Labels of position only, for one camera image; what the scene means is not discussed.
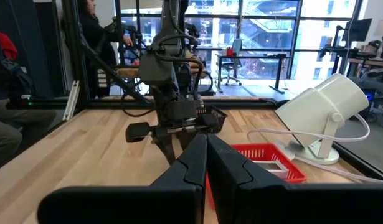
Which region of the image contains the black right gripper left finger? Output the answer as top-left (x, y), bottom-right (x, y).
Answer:
top-left (37, 134), bottom-right (208, 224)

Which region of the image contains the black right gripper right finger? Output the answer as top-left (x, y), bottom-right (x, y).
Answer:
top-left (207, 134), bottom-right (383, 224)

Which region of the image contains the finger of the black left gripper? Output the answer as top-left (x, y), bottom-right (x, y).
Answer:
top-left (178, 113), bottom-right (220, 151)
top-left (126, 122), bottom-right (178, 165)

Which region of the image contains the white digital clock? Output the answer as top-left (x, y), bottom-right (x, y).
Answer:
top-left (250, 160), bottom-right (290, 180)

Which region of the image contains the black monitor on arm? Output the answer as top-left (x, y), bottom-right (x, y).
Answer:
top-left (321, 17), bottom-right (373, 75)

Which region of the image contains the grey office chair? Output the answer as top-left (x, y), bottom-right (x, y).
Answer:
top-left (224, 58), bottom-right (242, 86)

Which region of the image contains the black-legged office desk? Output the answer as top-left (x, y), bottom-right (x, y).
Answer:
top-left (215, 52), bottom-right (287, 94)

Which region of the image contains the black plastic basket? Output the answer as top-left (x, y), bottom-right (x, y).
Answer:
top-left (196, 104), bottom-right (229, 134)

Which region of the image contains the red plastic basket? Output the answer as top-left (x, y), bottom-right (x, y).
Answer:
top-left (205, 142), bottom-right (307, 212)

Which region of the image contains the white aluminium bar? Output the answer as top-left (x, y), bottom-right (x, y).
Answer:
top-left (62, 80), bottom-right (80, 121)

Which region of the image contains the person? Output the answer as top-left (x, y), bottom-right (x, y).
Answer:
top-left (0, 30), bottom-right (57, 170)
top-left (77, 0), bottom-right (135, 99)

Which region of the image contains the white cylindrical lamp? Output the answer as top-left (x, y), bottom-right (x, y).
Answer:
top-left (275, 73), bottom-right (370, 159)

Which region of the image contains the wooden desk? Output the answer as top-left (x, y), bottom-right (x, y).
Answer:
top-left (346, 57), bottom-right (383, 83)

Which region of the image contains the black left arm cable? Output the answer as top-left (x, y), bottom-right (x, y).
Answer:
top-left (121, 93), bottom-right (156, 118)

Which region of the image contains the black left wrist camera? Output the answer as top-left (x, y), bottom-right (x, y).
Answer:
top-left (164, 99), bottom-right (199, 121)

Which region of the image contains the white lamp cable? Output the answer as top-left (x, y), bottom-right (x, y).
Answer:
top-left (247, 113), bottom-right (383, 184)

